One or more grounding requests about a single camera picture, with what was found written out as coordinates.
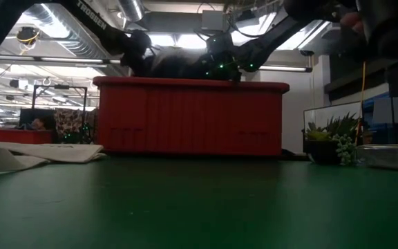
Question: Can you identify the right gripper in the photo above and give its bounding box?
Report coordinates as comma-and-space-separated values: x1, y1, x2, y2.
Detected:
204, 48, 244, 83

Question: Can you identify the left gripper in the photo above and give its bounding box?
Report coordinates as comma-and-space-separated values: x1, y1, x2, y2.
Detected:
120, 29, 155, 77

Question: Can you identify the large red plastic laundry bin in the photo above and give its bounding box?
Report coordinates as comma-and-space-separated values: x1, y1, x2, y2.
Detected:
93, 76, 291, 158

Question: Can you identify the small red bin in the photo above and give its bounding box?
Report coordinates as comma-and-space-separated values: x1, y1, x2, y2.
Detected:
0, 127, 54, 145

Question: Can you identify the grey ceiling box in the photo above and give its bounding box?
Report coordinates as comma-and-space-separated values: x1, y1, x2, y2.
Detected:
201, 10, 225, 33

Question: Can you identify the long ceiling light bar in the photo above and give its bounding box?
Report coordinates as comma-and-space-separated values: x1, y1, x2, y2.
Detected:
0, 53, 313, 73

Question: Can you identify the black ceiling device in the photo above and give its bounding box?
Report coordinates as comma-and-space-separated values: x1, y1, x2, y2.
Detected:
15, 26, 40, 45

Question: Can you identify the person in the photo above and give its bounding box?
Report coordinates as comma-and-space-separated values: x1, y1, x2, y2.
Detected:
29, 116, 57, 131

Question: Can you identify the person's hand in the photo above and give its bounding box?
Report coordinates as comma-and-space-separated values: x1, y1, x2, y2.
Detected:
339, 12, 365, 35

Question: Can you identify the cream folded cloth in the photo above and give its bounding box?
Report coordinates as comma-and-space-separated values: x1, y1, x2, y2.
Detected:
0, 140, 106, 178

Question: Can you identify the grey flat board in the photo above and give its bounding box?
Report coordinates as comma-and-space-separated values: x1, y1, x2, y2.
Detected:
373, 96, 398, 125

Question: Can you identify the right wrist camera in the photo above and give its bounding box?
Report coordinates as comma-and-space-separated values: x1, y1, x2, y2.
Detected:
205, 33, 235, 53

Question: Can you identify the round silver ventilation duct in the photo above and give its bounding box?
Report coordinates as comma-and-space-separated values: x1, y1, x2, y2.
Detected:
22, 3, 110, 59
117, 0, 145, 22

